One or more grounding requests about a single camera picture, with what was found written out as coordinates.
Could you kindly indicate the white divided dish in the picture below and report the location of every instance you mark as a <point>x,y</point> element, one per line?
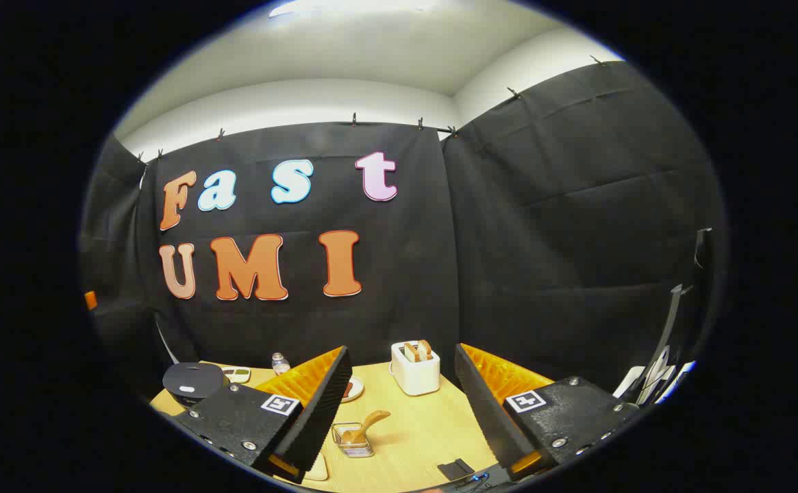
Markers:
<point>238,374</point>

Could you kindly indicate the black tripod stand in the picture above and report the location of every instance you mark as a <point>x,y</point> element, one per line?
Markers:
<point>672,322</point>

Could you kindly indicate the red meat slice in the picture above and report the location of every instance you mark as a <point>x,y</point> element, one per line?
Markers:
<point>348,390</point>

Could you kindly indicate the row of cloth clips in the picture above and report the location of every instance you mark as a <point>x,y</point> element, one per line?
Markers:
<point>354,120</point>

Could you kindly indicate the black backdrop cloth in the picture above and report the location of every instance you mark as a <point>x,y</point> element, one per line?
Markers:
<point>508,239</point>

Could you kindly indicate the toasted bread slice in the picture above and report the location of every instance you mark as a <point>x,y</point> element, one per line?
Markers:
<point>411,352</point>
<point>425,349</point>

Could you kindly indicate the small clear bottle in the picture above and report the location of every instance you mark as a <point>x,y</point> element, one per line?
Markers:
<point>280,364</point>

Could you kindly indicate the wooden spoon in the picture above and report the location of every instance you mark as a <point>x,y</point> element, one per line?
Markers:
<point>370,422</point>

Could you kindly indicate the small black block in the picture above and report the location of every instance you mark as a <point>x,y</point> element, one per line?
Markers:
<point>455,469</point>

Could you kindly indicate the white toaster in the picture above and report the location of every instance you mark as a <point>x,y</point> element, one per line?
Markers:
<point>415,375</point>

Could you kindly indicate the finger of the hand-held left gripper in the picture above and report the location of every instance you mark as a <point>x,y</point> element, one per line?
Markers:
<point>90,300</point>

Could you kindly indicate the white stand base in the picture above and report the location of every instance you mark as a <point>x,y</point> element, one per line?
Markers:
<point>655,376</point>

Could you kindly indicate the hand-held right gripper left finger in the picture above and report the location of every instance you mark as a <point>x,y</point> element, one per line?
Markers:
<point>320,418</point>

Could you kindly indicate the black rice cooker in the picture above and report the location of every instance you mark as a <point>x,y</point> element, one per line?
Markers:
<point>193,380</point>

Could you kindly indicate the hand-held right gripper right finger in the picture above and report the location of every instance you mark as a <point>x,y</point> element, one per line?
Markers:
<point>484,411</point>

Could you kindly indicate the pale beige dish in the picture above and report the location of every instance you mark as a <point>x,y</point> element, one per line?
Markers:
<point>318,469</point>

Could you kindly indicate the white round plate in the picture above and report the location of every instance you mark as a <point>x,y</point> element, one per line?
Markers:
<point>356,392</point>

